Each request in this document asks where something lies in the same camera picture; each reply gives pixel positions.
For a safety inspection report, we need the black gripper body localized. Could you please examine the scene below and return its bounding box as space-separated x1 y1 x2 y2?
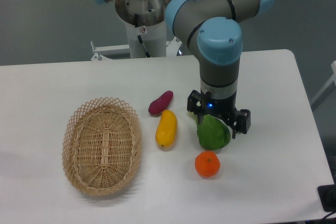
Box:
198 91 237 122

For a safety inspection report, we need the yellow mango toy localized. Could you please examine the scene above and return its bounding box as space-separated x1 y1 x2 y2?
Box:
155 110 177 148

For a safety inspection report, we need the black device at table edge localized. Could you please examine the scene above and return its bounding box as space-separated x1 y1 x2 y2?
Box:
317 184 335 212

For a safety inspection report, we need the purple sweet potato toy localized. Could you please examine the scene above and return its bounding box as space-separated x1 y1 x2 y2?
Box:
148 90 174 115

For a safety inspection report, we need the woven wicker basket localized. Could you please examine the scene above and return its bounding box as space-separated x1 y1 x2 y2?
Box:
62 97 142 196

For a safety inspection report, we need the white frame at right edge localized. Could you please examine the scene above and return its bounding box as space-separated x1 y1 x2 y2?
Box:
310 61 335 111

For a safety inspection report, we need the orange fruit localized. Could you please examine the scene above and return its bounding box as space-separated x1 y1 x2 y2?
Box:
194 151 221 177

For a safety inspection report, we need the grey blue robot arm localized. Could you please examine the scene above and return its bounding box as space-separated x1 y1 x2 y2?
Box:
95 0 274 134

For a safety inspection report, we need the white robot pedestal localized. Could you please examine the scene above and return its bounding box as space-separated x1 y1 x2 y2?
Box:
90 0 184 61

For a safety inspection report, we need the black cable on pedestal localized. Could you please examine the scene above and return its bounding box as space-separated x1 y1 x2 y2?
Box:
134 13 151 58

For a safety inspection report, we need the green leafy vegetable toy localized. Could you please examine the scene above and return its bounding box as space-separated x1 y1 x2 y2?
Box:
189 112 231 151

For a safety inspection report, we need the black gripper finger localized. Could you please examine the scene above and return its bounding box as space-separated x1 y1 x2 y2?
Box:
187 90 205 124
229 109 251 139

